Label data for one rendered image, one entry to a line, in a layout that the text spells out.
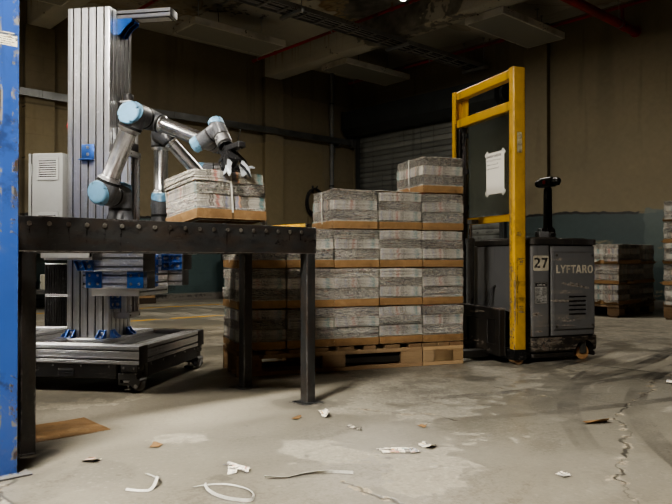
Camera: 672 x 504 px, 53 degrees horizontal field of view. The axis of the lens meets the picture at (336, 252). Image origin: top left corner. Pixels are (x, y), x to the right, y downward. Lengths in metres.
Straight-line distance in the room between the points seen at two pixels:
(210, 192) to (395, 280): 1.48
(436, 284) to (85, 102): 2.29
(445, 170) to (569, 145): 6.44
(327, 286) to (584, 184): 6.97
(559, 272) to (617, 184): 5.75
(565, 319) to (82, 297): 2.94
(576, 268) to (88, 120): 3.10
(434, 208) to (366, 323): 0.83
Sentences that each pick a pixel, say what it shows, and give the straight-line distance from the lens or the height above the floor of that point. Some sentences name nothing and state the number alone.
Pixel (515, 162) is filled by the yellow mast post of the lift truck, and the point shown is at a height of 1.25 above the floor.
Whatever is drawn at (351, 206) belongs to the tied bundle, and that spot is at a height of 0.97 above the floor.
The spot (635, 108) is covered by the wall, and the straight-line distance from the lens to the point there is 10.30.
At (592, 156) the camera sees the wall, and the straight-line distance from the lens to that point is 10.47.
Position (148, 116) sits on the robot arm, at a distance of 3.55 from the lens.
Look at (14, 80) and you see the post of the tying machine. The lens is 2.34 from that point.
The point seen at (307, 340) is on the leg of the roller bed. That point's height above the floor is 0.29.
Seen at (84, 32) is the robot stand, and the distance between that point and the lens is 4.13.
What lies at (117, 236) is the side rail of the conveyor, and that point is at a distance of 2.61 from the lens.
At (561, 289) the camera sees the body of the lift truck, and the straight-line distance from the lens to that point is 4.60.
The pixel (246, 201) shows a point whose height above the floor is 0.92.
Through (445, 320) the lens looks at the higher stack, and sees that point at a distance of 4.31.
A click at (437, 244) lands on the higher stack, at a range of 4.27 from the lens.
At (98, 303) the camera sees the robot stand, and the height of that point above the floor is 0.42.
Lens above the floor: 0.65
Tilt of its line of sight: 1 degrees up
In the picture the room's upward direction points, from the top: straight up
